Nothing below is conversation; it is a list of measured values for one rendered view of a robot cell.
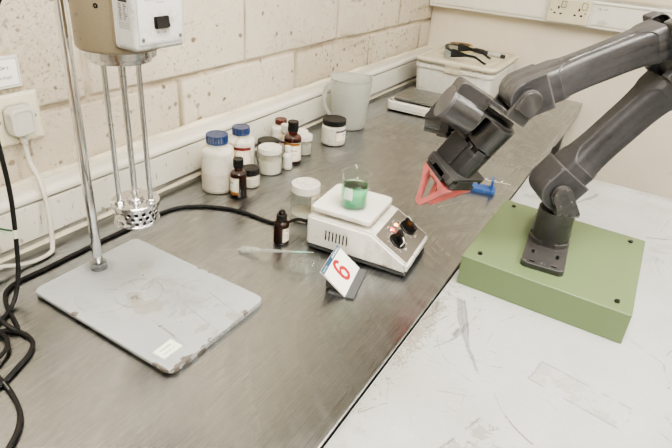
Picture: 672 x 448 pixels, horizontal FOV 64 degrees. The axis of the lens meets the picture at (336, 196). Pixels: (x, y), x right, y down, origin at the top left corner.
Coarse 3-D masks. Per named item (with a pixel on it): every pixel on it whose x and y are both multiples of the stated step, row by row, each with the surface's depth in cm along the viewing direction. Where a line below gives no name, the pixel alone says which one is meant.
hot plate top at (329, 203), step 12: (336, 192) 104; (372, 192) 105; (324, 204) 99; (336, 204) 100; (372, 204) 101; (384, 204) 101; (336, 216) 97; (348, 216) 96; (360, 216) 96; (372, 216) 97
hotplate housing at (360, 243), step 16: (320, 224) 99; (336, 224) 98; (352, 224) 97; (384, 224) 99; (320, 240) 100; (336, 240) 98; (352, 240) 97; (368, 240) 95; (352, 256) 99; (368, 256) 97; (384, 256) 95; (416, 256) 99; (400, 272) 95
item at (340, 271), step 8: (336, 256) 94; (344, 256) 95; (336, 264) 92; (344, 264) 94; (352, 264) 96; (328, 272) 89; (336, 272) 91; (344, 272) 93; (352, 272) 94; (336, 280) 90; (344, 280) 91; (344, 288) 90
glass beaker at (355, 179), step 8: (344, 168) 97; (352, 168) 99; (360, 168) 99; (344, 176) 95; (352, 176) 94; (360, 176) 99; (368, 176) 95; (344, 184) 96; (352, 184) 95; (360, 184) 95; (368, 184) 96; (344, 192) 96; (352, 192) 96; (360, 192) 96; (368, 192) 98; (344, 200) 97; (352, 200) 96; (360, 200) 96; (344, 208) 98; (352, 208) 97; (360, 208) 97
